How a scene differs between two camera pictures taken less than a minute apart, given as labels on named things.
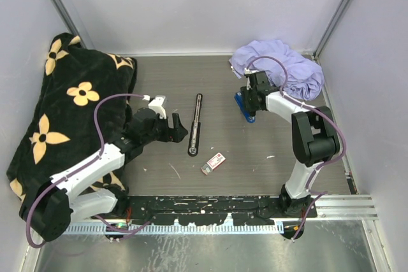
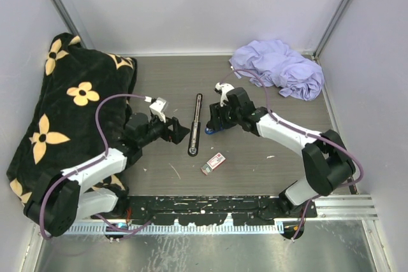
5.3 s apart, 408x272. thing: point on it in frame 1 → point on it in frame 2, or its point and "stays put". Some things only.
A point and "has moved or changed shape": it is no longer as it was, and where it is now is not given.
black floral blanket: (60, 125) stays put
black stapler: (196, 128) stays put
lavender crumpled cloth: (305, 79) stays put
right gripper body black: (248, 100) → (233, 117)
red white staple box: (213, 164) stays put
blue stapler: (238, 97) has moved or changed shape
